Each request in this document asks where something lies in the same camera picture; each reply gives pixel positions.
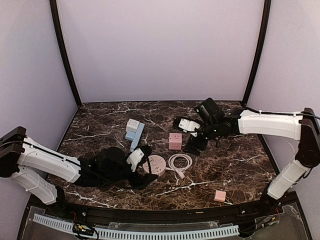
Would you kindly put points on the small circuit board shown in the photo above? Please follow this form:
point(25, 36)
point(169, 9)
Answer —
point(81, 229)

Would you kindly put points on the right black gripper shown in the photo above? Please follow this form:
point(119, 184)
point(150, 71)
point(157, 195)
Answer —
point(200, 136)

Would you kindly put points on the pink round power strip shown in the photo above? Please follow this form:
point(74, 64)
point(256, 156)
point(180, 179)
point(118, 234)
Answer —
point(157, 164)

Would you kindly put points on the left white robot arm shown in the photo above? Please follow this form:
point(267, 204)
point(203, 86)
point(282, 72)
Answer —
point(20, 156)

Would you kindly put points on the right black frame post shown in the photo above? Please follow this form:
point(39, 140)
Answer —
point(258, 51)

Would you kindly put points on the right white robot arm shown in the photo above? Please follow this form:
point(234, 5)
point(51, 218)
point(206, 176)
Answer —
point(292, 138)

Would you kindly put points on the blue cube plug adapter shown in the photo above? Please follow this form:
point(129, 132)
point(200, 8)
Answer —
point(130, 136)

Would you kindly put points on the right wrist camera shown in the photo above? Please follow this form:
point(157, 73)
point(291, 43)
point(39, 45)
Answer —
point(186, 125)

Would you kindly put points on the grey slotted cable duct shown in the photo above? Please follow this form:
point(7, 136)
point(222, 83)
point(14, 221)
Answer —
point(121, 231)

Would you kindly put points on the blue power strip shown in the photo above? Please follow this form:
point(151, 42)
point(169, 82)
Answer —
point(137, 137)

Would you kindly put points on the pink small plug adapter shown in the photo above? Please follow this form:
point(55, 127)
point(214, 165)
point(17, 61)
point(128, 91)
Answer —
point(220, 196)

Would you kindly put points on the left black frame post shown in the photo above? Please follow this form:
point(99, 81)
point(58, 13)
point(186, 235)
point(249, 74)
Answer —
point(63, 52)

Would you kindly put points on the black frame post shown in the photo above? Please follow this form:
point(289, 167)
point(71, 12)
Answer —
point(258, 51)
point(63, 52)

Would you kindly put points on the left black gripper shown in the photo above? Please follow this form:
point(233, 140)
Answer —
point(136, 175)

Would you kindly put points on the black front table rail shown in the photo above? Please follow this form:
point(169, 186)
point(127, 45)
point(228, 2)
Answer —
point(238, 213)

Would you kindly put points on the white cube socket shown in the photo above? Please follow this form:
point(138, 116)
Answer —
point(132, 125)

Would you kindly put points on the pink cube socket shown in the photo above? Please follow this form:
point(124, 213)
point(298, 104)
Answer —
point(175, 141)

